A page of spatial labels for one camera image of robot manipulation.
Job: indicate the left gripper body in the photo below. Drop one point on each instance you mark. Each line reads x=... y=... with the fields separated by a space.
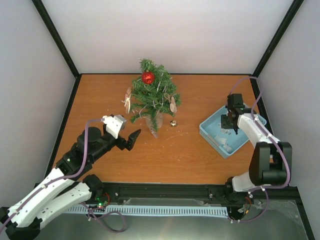
x=123 y=144

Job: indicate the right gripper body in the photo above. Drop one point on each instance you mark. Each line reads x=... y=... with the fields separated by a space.
x=227 y=124

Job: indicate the white mesh bow ornament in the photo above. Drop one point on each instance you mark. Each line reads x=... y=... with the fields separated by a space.
x=222 y=139

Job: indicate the clear battery box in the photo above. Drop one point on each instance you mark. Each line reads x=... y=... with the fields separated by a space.
x=154 y=133

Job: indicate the brown pinecone ornament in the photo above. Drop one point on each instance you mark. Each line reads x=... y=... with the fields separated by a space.
x=172 y=102

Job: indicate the red bauble ornament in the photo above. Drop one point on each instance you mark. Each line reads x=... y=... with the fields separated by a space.
x=147 y=77

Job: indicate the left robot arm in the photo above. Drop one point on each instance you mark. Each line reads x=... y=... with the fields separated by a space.
x=67 y=185

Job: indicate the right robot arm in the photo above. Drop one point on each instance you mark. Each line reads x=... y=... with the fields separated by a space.
x=270 y=165

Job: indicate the small green christmas tree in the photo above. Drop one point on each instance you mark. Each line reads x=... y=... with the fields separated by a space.
x=147 y=100

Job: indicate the light blue plastic basket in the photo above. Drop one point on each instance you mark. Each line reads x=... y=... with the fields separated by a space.
x=249 y=130

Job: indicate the gold disco ball ornament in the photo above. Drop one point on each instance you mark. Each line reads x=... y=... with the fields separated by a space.
x=173 y=123

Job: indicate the small circuit board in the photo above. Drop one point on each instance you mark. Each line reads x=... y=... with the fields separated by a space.
x=101 y=204

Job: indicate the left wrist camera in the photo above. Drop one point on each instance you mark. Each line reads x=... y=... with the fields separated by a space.
x=113 y=124

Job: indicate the light blue cable duct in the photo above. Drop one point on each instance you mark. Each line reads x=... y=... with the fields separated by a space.
x=153 y=211

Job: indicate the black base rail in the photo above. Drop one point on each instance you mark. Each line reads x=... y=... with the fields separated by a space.
x=208 y=193

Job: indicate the left back frame post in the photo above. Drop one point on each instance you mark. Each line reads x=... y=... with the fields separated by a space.
x=49 y=24

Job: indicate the frame post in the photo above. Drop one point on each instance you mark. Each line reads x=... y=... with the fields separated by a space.
x=49 y=24
x=285 y=23

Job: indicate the right back frame post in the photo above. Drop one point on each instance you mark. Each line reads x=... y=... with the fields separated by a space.
x=285 y=23

